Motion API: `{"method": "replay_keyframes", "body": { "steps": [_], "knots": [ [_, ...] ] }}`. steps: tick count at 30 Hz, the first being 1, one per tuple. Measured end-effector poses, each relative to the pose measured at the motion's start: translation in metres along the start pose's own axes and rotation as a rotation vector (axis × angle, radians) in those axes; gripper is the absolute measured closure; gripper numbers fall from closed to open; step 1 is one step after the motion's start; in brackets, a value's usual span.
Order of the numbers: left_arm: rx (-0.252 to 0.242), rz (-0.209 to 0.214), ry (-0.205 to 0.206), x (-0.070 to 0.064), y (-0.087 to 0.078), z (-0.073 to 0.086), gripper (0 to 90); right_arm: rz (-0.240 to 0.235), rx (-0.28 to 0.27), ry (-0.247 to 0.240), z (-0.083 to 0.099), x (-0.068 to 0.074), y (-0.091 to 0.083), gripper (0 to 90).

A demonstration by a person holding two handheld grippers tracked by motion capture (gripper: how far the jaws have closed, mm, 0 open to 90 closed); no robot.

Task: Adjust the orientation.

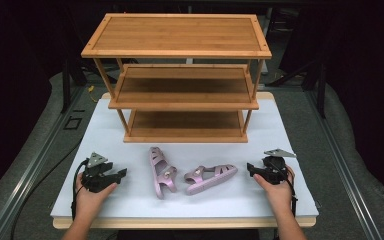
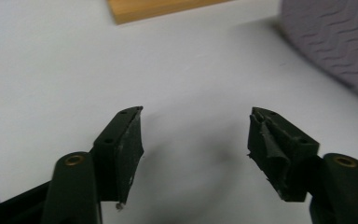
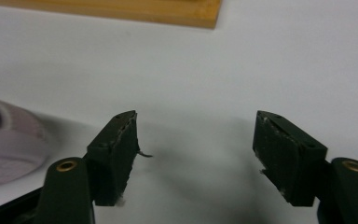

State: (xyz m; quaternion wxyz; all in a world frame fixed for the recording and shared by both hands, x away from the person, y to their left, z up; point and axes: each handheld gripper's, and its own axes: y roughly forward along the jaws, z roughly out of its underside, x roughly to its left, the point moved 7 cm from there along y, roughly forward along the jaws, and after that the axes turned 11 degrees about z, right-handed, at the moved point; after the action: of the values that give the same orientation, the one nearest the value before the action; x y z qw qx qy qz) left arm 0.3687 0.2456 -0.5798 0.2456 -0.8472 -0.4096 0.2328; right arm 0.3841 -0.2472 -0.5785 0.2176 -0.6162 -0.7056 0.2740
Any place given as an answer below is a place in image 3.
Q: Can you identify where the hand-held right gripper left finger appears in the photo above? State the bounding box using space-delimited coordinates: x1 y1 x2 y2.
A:
86 109 140 207

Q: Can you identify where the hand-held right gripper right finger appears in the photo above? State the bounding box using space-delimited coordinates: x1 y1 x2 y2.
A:
252 109 328 208

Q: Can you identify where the wooden shoe rack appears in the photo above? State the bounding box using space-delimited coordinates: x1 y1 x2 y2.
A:
0 0 224 30

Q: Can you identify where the lavender slipper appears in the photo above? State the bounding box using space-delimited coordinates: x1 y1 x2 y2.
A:
0 95 49 189

